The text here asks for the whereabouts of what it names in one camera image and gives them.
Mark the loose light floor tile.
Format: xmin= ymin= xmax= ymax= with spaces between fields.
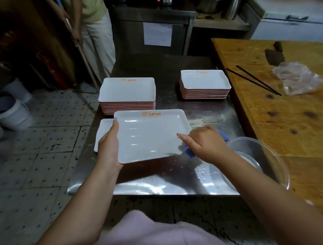
xmin=73 ymin=83 xmax=99 ymax=94

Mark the black chopstick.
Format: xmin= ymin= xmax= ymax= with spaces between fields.
xmin=236 ymin=65 xmax=282 ymax=96
xmin=226 ymin=68 xmax=281 ymax=96

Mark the dark storage rack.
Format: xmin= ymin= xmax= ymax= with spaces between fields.
xmin=0 ymin=25 xmax=38 ymax=89

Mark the steel jug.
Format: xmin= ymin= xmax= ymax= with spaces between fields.
xmin=222 ymin=0 xmax=240 ymax=21

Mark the crumpled clear plastic bag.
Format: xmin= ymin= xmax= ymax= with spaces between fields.
xmin=272 ymin=62 xmax=323 ymax=96

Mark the person's right hand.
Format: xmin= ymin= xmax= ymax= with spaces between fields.
xmin=176 ymin=125 xmax=231 ymax=166

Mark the white paper sheet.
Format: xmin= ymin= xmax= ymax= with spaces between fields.
xmin=143 ymin=22 xmax=173 ymax=47

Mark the person's left forearm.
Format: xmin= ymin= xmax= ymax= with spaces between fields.
xmin=36 ymin=161 xmax=120 ymax=245

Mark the stack of white plates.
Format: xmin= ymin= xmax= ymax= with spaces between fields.
xmin=179 ymin=69 xmax=231 ymax=100
xmin=98 ymin=77 xmax=156 ymax=116

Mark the beige side counter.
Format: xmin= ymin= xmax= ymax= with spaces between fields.
xmin=193 ymin=15 xmax=250 ymax=31

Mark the wooden table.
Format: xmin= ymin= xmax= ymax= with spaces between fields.
xmin=211 ymin=38 xmax=323 ymax=212

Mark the white rectangular plate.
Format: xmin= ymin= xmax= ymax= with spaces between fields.
xmin=113 ymin=109 xmax=192 ymax=164

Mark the clear glass bowl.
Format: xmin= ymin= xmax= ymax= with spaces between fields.
xmin=219 ymin=137 xmax=291 ymax=191

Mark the white chest freezer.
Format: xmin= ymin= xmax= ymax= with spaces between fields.
xmin=240 ymin=0 xmax=323 ymax=42

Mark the mop with dark red head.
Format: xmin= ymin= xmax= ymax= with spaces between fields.
xmin=64 ymin=17 xmax=100 ymax=93

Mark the person's left hand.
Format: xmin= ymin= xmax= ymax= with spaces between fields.
xmin=97 ymin=118 xmax=124 ymax=172

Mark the steel work table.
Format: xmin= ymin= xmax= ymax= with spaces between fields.
xmin=67 ymin=54 xmax=247 ymax=196

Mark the person's right forearm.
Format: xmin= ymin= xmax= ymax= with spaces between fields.
xmin=218 ymin=151 xmax=323 ymax=245

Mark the blue cloth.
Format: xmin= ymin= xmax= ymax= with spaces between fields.
xmin=183 ymin=129 xmax=230 ymax=160

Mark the white plastic bucket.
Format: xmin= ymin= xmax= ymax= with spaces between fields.
xmin=2 ymin=78 xmax=32 ymax=103
xmin=0 ymin=95 xmax=33 ymax=131

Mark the red fire extinguisher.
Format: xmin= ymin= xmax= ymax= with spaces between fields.
xmin=36 ymin=50 xmax=69 ymax=90

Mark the steel basin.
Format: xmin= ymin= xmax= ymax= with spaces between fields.
xmin=194 ymin=0 xmax=224 ymax=14

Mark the steel cleaver with dark handle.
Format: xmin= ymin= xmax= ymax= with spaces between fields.
xmin=265 ymin=41 xmax=286 ymax=66

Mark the stainless steel cabinet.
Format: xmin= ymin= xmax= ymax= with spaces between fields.
xmin=108 ymin=0 xmax=197 ymax=56

